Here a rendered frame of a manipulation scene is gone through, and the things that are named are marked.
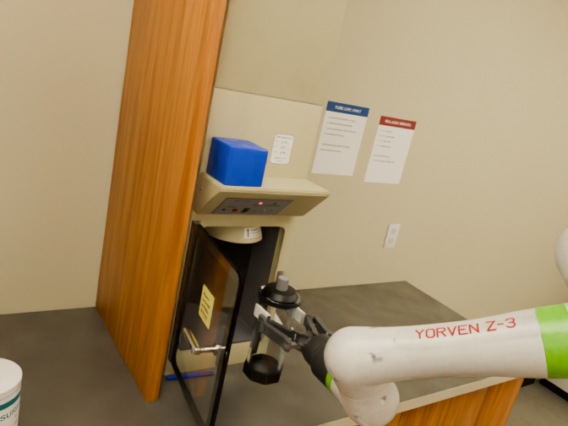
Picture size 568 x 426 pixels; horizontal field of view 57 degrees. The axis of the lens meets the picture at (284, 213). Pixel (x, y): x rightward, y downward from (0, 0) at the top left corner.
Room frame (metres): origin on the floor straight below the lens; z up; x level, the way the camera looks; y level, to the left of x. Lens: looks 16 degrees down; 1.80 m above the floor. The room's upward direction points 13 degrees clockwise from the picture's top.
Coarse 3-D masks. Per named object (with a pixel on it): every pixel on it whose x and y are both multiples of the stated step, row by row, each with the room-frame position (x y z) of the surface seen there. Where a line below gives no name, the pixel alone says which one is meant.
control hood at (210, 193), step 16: (208, 176) 1.19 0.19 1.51; (208, 192) 1.16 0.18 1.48; (224, 192) 1.13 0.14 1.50; (240, 192) 1.15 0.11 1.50; (256, 192) 1.18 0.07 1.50; (272, 192) 1.20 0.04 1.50; (288, 192) 1.23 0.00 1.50; (304, 192) 1.26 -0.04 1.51; (320, 192) 1.29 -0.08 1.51; (208, 208) 1.18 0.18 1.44; (288, 208) 1.31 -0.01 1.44; (304, 208) 1.34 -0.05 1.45
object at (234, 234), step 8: (208, 232) 1.33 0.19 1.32; (216, 232) 1.32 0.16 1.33; (224, 232) 1.32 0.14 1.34; (232, 232) 1.32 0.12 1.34; (240, 232) 1.33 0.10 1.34; (248, 232) 1.34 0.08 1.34; (256, 232) 1.36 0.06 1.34; (224, 240) 1.31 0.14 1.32; (232, 240) 1.31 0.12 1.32; (240, 240) 1.32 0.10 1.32; (248, 240) 1.34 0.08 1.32; (256, 240) 1.36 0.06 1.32
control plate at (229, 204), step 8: (224, 200) 1.16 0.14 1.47; (232, 200) 1.18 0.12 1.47; (240, 200) 1.19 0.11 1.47; (248, 200) 1.20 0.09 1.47; (256, 200) 1.21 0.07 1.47; (264, 200) 1.22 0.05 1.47; (272, 200) 1.24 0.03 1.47; (280, 200) 1.25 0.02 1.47; (288, 200) 1.26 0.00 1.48; (216, 208) 1.19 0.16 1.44; (224, 208) 1.20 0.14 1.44; (232, 208) 1.21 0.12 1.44; (240, 208) 1.22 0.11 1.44; (256, 208) 1.25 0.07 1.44; (264, 208) 1.26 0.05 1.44; (272, 208) 1.28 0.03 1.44; (280, 208) 1.29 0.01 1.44
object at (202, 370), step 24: (192, 264) 1.18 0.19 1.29; (216, 264) 1.05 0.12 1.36; (192, 288) 1.15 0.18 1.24; (216, 288) 1.02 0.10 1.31; (240, 288) 0.94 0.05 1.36; (192, 312) 1.12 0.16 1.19; (216, 312) 1.00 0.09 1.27; (216, 336) 0.98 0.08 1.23; (192, 360) 1.08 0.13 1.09; (216, 360) 0.96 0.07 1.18; (192, 384) 1.05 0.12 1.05; (216, 384) 0.94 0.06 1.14; (192, 408) 1.03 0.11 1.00
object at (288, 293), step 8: (280, 280) 1.16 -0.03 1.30; (288, 280) 1.17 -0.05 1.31; (264, 288) 1.17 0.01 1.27; (272, 288) 1.17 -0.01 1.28; (280, 288) 1.16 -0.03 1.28; (288, 288) 1.19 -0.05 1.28; (272, 296) 1.14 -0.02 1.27; (280, 296) 1.14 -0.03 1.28; (288, 296) 1.14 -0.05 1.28; (296, 296) 1.16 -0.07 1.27
